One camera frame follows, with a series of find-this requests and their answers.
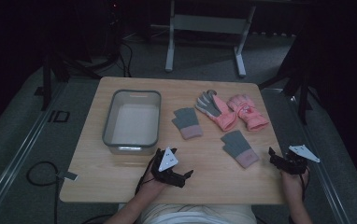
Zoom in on person's left hand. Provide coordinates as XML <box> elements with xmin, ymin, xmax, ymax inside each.
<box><xmin>136</xmin><ymin>166</ymin><xmax>167</xmax><ymax>196</ymax></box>

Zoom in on dark equipment with red light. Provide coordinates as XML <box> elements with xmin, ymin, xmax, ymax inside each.
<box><xmin>103</xmin><ymin>0</ymin><xmax>126</xmax><ymax>63</ymax></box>

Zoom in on grey plastic storage bin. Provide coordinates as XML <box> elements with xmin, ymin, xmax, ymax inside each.
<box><xmin>102</xmin><ymin>89</ymin><xmax>163</xmax><ymax>156</ymax></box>

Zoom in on hand-held gripper black cable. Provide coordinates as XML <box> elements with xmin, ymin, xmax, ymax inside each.
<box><xmin>299</xmin><ymin>167</ymin><xmax>311</xmax><ymax>202</ymax></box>
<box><xmin>135</xmin><ymin>154</ymin><xmax>156</xmax><ymax>196</ymax></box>

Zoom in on black tripod stand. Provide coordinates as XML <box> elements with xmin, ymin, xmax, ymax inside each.
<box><xmin>258</xmin><ymin>29</ymin><xmax>316</xmax><ymax>126</ymax></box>
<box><xmin>34</xmin><ymin>43</ymin><xmax>104</xmax><ymax>112</ymax></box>

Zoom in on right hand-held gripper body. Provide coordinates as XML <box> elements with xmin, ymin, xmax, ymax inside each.
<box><xmin>278</xmin><ymin>144</ymin><xmax>321</xmax><ymax>175</ymax></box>

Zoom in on black cables behind table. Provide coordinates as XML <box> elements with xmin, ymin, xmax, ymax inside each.
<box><xmin>117</xmin><ymin>39</ymin><xmax>135</xmax><ymax>78</ymax></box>

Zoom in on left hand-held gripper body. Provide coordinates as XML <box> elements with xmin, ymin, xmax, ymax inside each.
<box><xmin>150</xmin><ymin>147</ymin><xmax>187</xmax><ymax>189</ymax></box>

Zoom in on person's right hand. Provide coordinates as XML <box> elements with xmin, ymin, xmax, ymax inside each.
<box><xmin>279</xmin><ymin>169</ymin><xmax>310</xmax><ymax>200</ymax></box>

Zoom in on metal floor rail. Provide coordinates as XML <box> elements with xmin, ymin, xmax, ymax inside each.
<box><xmin>0</xmin><ymin>83</ymin><xmax>69</xmax><ymax>224</ymax></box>
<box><xmin>260</xmin><ymin>88</ymin><xmax>353</xmax><ymax>224</ymax></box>

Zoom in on grey pink sock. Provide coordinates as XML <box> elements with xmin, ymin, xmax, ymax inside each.
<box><xmin>171</xmin><ymin>106</ymin><xmax>205</xmax><ymax>141</ymax></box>
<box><xmin>220</xmin><ymin>130</ymin><xmax>261</xmax><ymax>169</ymax></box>

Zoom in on pink ski glove grey palm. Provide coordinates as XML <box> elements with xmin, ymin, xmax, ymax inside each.
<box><xmin>194</xmin><ymin>89</ymin><xmax>239</xmax><ymax>133</ymax></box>

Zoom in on right hand-held gripper black cable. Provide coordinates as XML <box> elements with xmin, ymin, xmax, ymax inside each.
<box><xmin>299</xmin><ymin>167</ymin><xmax>311</xmax><ymax>202</ymax></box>

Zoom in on left hand-held gripper black cable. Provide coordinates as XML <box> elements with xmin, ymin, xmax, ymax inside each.
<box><xmin>135</xmin><ymin>154</ymin><xmax>156</xmax><ymax>196</ymax></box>

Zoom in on person's white shirt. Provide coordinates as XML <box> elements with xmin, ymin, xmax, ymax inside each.
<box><xmin>119</xmin><ymin>203</ymin><xmax>259</xmax><ymax>224</ymax></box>

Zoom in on white metal desk frame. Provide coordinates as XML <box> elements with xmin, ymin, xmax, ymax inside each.
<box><xmin>164</xmin><ymin>0</ymin><xmax>257</xmax><ymax>78</ymax></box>

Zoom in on grey tape piece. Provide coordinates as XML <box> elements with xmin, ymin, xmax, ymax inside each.
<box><xmin>56</xmin><ymin>170</ymin><xmax>79</xmax><ymax>182</ymax></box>

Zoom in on black floor cable loop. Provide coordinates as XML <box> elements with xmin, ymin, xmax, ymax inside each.
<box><xmin>26</xmin><ymin>161</ymin><xmax>60</xmax><ymax>224</ymax></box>

